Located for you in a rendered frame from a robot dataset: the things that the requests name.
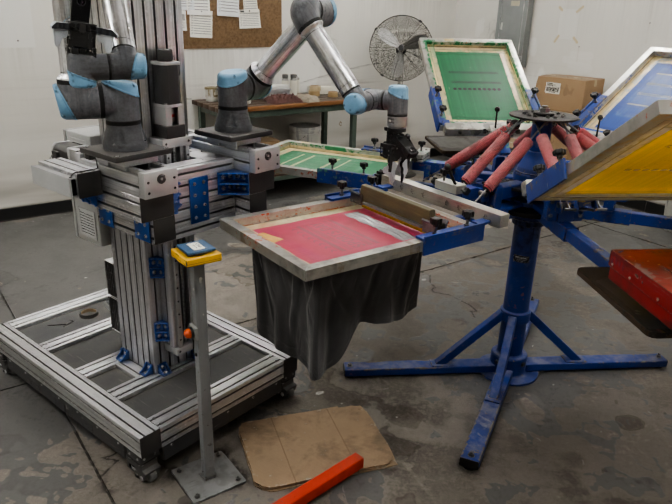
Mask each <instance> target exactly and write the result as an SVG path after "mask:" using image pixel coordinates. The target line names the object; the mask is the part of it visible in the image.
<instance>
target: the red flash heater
mask: <svg viewBox="0 0 672 504"><path fill-rule="evenodd" d="M608 265H609V266H610V271H609V276H608V278H609V279H610V280H611V281H612V282H613V283H615V284H616V285H617V286H618V287H620V288H621V289H622V290H623V291H624V292H626V293H627V294H628V295H629V296H631V297H632V298H633V299H634V300H635V301H637V302H638V303H639V304H640V305H642V306H643V307H644V308H645V309H646V310H648V311H649V312H650V313H651V314H652V315H654V316H655V317H656V318H657V319H659V320H660V321H661V322H662V323H663V324H665V325H666V326H667V327H668V328H670V329H671V330H672V249H613V250H611V253H610V258H609V263H608Z"/></svg>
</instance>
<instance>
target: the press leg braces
mask: <svg viewBox="0 0 672 504"><path fill-rule="evenodd" d="M502 315H503V313H502V312H501V310H500V309H498V310H497V311H496V312H495V313H493V314H492V315H491V316H490V317H488V318H487V319H486V320H484V321H483V322H482V323H481V324H479V325H478V326H477V327H476V328H474V329H473V330H472V331H470V332H469V333H468V334H467V335H465V336H464V337H463V338H461V339H460V340H459V341H458V342H456V343H455V344H454V345H453V346H451V347H450V348H449V349H447V350H446V351H445V352H444V353H442V354H441V355H440V356H439V357H437V358H436V359H429V361H430V363H431V365H432V367H449V366H454V365H453V363H452V361H451V360H452V359H453V358H454V357H456V356H457V355H458V354H460V353H461V352H462V351H463V350H465V349H466V348H467V347H469V346H470V345H471V344H472V343H474V342H475V341H476V340H478V339H479V338H480V337H481V336H483V335H484V334H485V333H486V332H488V331H489V330H490V329H492V328H493V327H494V326H495V325H497V324H498V323H499V322H501V321H502ZM516 321H517V317H513V316H508V321H507V325H506V330H505V334H504V339H503V343H502V347H501V352H500V356H499V360H498V364H497V368H496V372H495V376H494V380H493V383H492V387H491V388H489V390H488V392H487V395H486V397H485V401H489V402H493V403H497V404H500V402H501V399H502V396H503V394H504V391H501V388H502V384H503V380H504V376H505V372H506V368H507V363H508V359H509V355H510V350H511V346H512V342H513V337H514V332H515V328H516ZM530 321H531V322H532V323H533V324H534V325H535V326H536V327H537V328H538V329H539V330H540V331H541V332H542V333H543V334H544V335H545V336H546V337H547V338H548V339H550V340H551V341H552V342H553V343H554V344H555V345H556V346H557V347H558V348H559V349H560V350H561V351H562V352H563V353H564V354H565V355H561V357H562V358H563V360H564V361H565V362H566V363H585V362H587V361H586V360H585V359H584V358H583V357H582V356H581V355H577V354H576V353H575V352H574V351H573V350H572V349H571V348H570V347H569V346H568V345H567V344H566V343H565V342H564V341H563V340H561V339H560V338H559V337H558V336H557V335H556V334H555V333H554V332H553V331H552V330H551V329H550V328H549V327H548V326H547V325H546V324H545V323H544V322H543V321H542V320H541V319H540V318H539V317H538V316H537V315H536V314H535V313H534V312H533V311H531V316H530Z"/></svg>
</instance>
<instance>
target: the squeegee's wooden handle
mask: <svg viewBox="0 0 672 504"><path fill-rule="evenodd" d="M361 194H362V196H363V197H362V202H367V203H370V204H372V205H374V206H377V207H379V208H382V209H384V210H387V211H389V212H392V213H394V214H396V215H399V216H401V217H404V218H406V219H409V220H411V221H414V222H416V223H418V224H421V225H422V224H423V221H422V220H421V219H422V218H424V219H426V220H429V221H430V217H434V216H435V209H432V208H429V207H427V206H424V205H421V204H419V203H416V202H413V201H411V200H408V199H405V198H403V197H400V196H397V195H395V194H392V193H389V192H387V191H384V190H381V189H379V188H376V187H373V186H371V185H368V184H362V185H361Z"/></svg>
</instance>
